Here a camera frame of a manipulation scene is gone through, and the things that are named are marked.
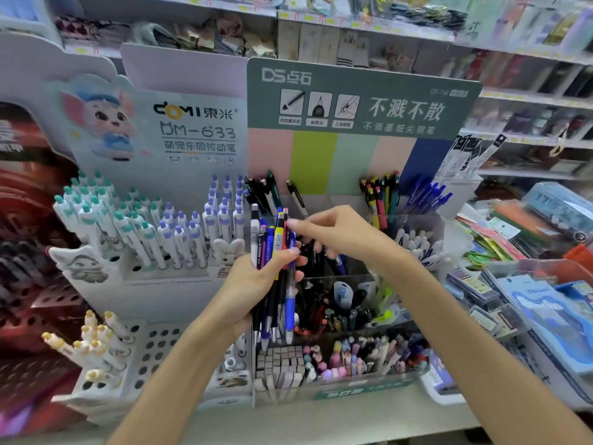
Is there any person's left hand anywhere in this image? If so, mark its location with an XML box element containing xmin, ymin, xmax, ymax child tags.
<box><xmin>211</xmin><ymin>248</ymin><xmax>308</xmax><ymax>340</ymax></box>

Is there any person's right hand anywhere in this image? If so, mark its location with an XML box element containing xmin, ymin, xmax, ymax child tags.
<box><xmin>286</xmin><ymin>205</ymin><xmax>400</xmax><ymax>274</ymax></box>

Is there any yellow and black pen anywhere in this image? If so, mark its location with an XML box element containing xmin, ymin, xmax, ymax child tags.
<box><xmin>271</xmin><ymin>207</ymin><xmax>284</xmax><ymax>343</ymax></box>

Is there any white and black pen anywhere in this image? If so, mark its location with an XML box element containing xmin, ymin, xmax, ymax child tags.
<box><xmin>250</xmin><ymin>204</ymin><xmax>261</xmax><ymax>269</ymax></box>

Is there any clear pen with blue grip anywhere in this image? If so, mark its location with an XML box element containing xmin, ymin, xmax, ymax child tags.
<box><xmin>284</xmin><ymin>231</ymin><xmax>298</xmax><ymax>346</ymax></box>

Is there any dark blue pen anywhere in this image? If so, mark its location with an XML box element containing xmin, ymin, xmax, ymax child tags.
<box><xmin>259</xmin><ymin>227</ymin><xmax>276</xmax><ymax>353</ymax></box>

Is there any person's right forearm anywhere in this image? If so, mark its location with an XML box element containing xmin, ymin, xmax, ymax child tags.
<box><xmin>381</xmin><ymin>241</ymin><xmax>593</xmax><ymax>445</ymax></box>

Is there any person's left forearm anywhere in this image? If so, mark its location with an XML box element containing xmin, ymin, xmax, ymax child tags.
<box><xmin>106</xmin><ymin>311</ymin><xmax>251</xmax><ymax>445</ymax></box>

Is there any white bunny figure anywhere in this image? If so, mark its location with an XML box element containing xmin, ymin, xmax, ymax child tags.
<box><xmin>212</xmin><ymin>237</ymin><xmax>246</xmax><ymax>269</ymax></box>

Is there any pile of mixed dark pens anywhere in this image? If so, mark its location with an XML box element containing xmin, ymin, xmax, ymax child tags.
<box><xmin>296</xmin><ymin>241</ymin><xmax>400</xmax><ymax>335</ymax></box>

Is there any group of black fountain pens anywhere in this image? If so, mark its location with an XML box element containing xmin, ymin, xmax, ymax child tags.
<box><xmin>242</xmin><ymin>170</ymin><xmax>309</xmax><ymax>217</ymax></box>

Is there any group of purple-capped white pens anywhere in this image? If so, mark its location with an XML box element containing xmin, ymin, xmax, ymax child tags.
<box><xmin>158</xmin><ymin>173</ymin><xmax>247</xmax><ymax>269</ymax></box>

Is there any row of beige eraser blocks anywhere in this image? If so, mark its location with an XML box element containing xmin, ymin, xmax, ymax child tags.
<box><xmin>254</xmin><ymin>346</ymin><xmax>306</xmax><ymax>392</ymax></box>

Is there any group of colourful gel pens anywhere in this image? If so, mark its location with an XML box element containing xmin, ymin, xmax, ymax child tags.
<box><xmin>359</xmin><ymin>170</ymin><xmax>402</xmax><ymax>230</ymax></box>

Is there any group of pastel pens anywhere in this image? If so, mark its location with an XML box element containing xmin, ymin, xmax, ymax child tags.
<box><xmin>302</xmin><ymin>333</ymin><xmax>429</xmax><ymax>383</ymax></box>

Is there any clear acrylic organizer box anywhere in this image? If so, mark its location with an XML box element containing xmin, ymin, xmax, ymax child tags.
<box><xmin>252</xmin><ymin>212</ymin><xmax>446</xmax><ymax>409</ymax></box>

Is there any group of white capped pens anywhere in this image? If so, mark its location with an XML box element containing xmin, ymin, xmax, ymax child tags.
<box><xmin>395</xmin><ymin>228</ymin><xmax>452</xmax><ymax>273</ymax></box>

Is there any white cartoon mouse display stand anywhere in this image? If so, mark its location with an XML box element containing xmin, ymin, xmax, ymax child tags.
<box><xmin>0</xmin><ymin>32</ymin><xmax>254</xmax><ymax>428</ymax></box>

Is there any group of blue ballpoint pens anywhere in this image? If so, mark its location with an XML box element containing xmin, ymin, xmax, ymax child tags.
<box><xmin>404</xmin><ymin>175</ymin><xmax>454</xmax><ymax>214</ymax></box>

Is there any green header pen display stand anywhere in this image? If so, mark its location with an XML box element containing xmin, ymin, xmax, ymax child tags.
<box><xmin>246</xmin><ymin>57</ymin><xmax>483</xmax><ymax>230</ymax></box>

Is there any group of teal-capped white pens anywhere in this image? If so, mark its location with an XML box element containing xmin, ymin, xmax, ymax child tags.
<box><xmin>52</xmin><ymin>170</ymin><xmax>168</xmax><ymax>270</ymax></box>

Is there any white cat figure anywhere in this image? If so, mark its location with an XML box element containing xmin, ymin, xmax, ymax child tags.
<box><xmin>48</xmin><ymin>245</ymin><xmax>111</xmax><ymax>284</ymax></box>

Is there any group of yellow-capped cream pens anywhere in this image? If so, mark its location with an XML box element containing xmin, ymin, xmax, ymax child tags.
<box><xmin>41</xmin><ymin>310</ymin><xmax>132</xmax><ymax>390</ymax></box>

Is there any white plastic tray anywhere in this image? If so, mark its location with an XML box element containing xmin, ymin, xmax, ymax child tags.
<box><xmin>418</xmin><ymin>350</ymin><xmax>468</xmax><ymax>407</ymax></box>

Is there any bunch of black refill packets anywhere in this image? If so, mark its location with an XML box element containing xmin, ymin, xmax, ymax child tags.
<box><xmin>436</xmin><ymin>133</ymin><xmax>507</xmax><ymax>179</ymax></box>

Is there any pile of colourful stationery packets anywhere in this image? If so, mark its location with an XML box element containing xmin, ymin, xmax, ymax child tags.
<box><xmin>455</xmin><ymin>199</ymin><xmax>575</xmax><ymax>274</ymax></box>

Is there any row of packaged shelf goods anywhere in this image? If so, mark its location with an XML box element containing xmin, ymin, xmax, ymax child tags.
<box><xmin>278</xmin><ymin>20</ymin><xmax>593</xmax><ymax>100</ymax></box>

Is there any clear plastic bin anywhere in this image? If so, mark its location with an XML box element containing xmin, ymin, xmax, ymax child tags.
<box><xmin>479</xmin><ymin>257</ymin><xmax>593</xmax><ymax>320</ymax></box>

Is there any row of patterned pouches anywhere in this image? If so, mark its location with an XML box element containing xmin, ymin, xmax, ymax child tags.
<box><xmin>55</xmin><ymin>11</ymin><xmax>279</xmax><ymax>59</ymax></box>

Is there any red display stand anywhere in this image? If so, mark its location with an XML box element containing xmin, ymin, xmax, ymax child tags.
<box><xmin>0</xmin><ymin>102</ymin><xmax>93</xmax><ymax>436</ymax></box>

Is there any blue packaged stationery set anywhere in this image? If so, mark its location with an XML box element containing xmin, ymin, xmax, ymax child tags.
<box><xmin>482</xmin><ymin>273</ymin><xmax>593</xmax><ymax>408</ymax></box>

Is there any light blue packaged pencil case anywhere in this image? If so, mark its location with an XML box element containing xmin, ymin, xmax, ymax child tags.
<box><xmin>523</xmin><ymin>181</ymin><xmax>593</xmax><ymax>244</ymax></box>

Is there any white store shelving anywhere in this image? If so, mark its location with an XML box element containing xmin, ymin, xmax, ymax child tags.
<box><xmin>46</xmin><ymin>0</ymin><xmax>593</xmax><ymax>182</ymax></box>

